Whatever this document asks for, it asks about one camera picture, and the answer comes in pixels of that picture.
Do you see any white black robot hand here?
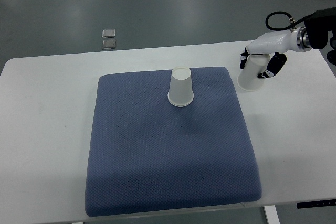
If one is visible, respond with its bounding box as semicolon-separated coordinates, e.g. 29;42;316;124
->
240;27;311;79

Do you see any white paper cup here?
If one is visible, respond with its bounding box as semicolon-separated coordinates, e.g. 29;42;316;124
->
237;54;270;91
167;66;194;107

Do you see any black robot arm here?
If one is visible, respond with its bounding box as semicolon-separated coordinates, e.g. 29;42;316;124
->
304;7;335;65

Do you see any white paper cup on cushion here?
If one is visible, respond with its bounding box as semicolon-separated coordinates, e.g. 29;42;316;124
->
167;66;194;107

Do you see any table control panel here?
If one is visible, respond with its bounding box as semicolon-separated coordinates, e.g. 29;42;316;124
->
296;199;336;209

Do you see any lower metal floor plate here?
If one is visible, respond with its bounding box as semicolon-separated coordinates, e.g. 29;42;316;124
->
102;39;117;50

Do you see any metal floor plate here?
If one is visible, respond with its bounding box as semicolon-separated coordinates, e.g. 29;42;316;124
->
102;39;117;50
102;28;116;38

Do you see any upper metal floor plate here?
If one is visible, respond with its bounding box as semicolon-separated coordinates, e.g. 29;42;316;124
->
102;28;116;38

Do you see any blue mesh cushion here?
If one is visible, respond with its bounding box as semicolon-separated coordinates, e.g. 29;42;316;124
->
85;67;262;217

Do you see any white table leg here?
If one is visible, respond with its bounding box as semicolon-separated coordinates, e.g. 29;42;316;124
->
264;206;280;224

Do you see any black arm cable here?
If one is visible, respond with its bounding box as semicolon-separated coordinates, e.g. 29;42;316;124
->
265;11;314;32

